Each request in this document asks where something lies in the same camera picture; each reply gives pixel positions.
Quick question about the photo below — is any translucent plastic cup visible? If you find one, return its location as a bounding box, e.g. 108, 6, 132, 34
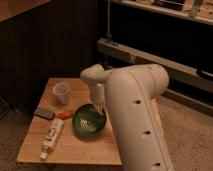
52, 82, 71, 105

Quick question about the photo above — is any orange carrot toy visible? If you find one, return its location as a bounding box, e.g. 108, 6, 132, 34
56, 111, 73, 120

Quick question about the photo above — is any wooden shelf with items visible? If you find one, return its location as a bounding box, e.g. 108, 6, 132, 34
111, 0, 213, 26

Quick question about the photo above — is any dark grey sponge block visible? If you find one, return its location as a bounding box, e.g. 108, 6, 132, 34
34, 108, 55, 120

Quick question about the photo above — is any green ceramic bowl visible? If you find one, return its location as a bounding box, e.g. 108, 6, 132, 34
72, 104, 107, 137

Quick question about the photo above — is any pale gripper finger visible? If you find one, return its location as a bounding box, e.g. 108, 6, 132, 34
95, 105, 104, 115

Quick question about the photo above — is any white tube bottle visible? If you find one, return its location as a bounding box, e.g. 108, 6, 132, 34
40, 119, 64, 160

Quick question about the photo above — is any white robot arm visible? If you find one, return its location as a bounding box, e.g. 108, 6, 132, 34
80, 64, 174, 171

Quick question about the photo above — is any metal vertical pole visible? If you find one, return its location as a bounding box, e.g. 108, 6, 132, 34
106, 0, 111, 41

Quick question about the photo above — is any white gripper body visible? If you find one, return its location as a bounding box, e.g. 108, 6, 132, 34
89, 83, 105, 105

